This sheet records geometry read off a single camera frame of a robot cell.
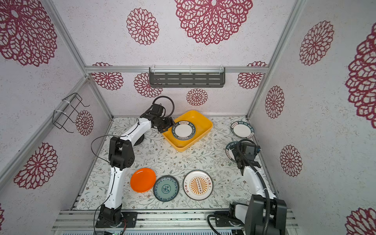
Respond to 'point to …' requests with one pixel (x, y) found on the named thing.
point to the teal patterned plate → (166, 188)
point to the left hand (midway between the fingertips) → (172, 128)
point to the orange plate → (143, 179)
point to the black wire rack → (70, 109)
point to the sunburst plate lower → (198, 185)
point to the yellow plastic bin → (202, 125)
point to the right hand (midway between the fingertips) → (236, 147)
